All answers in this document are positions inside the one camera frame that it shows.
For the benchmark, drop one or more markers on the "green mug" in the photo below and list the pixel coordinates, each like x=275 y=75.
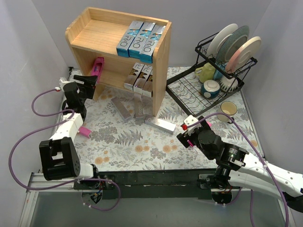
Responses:
x=205 y=73

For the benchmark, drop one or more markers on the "silver black gold toothpaste box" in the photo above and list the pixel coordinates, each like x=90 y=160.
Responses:
x=142 y=78

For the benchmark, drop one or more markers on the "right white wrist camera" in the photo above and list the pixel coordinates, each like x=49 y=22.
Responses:
x=190 y=123

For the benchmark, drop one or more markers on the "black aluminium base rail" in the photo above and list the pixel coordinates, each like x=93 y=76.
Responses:
x=188 y=183

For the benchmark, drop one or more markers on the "black wire dish rack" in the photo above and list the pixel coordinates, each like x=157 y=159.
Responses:
x=185 y=88

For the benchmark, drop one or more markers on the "wooden two-tier shelf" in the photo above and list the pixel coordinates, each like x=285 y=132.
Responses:
x=96 y=33

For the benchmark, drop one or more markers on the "silver Protect toothpaste box upright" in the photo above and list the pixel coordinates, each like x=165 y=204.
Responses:
x=139 y=115

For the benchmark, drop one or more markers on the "floral table mat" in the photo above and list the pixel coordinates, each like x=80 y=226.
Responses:
x=116 y=145

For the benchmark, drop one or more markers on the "black striped white bowl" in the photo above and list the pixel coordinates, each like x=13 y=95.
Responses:
x=228 y=85

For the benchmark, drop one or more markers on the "blue mug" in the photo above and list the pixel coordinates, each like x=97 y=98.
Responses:
x=218 y=75

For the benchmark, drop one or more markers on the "pink toothpaste box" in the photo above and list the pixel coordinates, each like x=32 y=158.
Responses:
x=84 y=132
x=205 y=125
x=97 y=68

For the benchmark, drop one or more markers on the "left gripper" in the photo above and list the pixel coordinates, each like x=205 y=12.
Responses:
x=83 y=86

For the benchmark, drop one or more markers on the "silver toothpaste box slanted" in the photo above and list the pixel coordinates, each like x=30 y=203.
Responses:
x=121 y=109

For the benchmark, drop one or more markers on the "white plate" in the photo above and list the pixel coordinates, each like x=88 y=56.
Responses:
x=219 y=39

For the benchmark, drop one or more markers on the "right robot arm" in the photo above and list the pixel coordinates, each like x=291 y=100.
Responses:
x=240 y=168

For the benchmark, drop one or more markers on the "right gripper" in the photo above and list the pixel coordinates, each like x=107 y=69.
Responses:
x=185 y=137

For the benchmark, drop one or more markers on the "grey speckled plate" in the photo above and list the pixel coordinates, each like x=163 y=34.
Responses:
x=232 y=44

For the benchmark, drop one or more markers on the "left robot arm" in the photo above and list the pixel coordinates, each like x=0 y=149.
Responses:
x=58 y=154

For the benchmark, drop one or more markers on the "pink and cream plate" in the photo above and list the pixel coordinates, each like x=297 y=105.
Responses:
x=243 y=54

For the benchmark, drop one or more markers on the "teal spotted bowl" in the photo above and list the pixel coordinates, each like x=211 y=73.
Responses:
x=210 y=89

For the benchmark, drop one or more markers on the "cream enamel mug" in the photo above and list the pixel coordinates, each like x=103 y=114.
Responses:
x=228 y=108

